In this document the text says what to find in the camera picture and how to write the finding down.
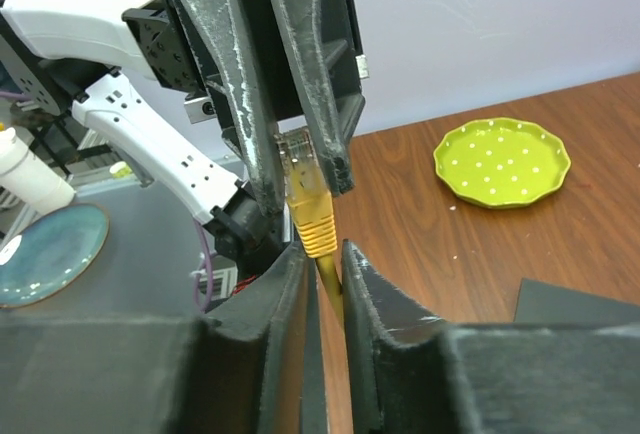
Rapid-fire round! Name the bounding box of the yellow ethernet cable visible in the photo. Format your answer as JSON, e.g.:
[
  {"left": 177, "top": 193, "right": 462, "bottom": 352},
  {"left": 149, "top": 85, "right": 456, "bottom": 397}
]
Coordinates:
[{"left": 273, "top": 126, "right": 346, "bottom": 330}]

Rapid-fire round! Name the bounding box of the black network switch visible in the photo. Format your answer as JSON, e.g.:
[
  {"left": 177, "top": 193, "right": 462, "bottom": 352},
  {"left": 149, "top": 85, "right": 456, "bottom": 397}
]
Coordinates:
[{"left": 513, "top": 278, "right": 639, "bottom": 325}]

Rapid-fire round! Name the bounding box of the green polka dot plate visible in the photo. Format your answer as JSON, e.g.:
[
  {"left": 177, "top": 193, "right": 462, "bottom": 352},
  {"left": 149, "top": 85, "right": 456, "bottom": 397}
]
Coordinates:
[{"left": 433, "top": 117, "right": 571, "bottom": 209}]

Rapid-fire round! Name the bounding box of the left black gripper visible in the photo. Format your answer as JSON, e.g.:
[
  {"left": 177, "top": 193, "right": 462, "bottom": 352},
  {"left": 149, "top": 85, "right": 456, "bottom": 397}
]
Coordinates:
[{"left": 172, "top": 0, "right": 363, "bottom": 217}]

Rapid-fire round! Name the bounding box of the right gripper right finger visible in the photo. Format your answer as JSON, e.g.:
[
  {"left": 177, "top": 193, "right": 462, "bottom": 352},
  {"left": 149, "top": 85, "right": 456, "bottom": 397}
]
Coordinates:
[{"left": 341, "top": 241, "right": 639, "bottom": 433}]

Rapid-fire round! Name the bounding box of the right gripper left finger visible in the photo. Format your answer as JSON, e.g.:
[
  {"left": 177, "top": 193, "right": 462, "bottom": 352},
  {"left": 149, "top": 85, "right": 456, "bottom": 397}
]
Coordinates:
[{"left": 1, "top": 242, "right": 310, "bottom": 433}]

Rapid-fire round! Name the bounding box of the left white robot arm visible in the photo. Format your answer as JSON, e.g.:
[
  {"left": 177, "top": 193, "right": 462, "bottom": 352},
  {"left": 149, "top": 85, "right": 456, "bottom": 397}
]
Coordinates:
[{"left": 1, "top": 0, "right": 365, "bottom": 275}]

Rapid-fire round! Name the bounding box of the white plastic bottle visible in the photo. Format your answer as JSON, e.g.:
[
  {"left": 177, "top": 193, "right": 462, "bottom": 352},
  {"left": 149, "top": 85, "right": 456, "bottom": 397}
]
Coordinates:
[{"left": 1, "top": 128, "right": 75, "bottom": 215}]

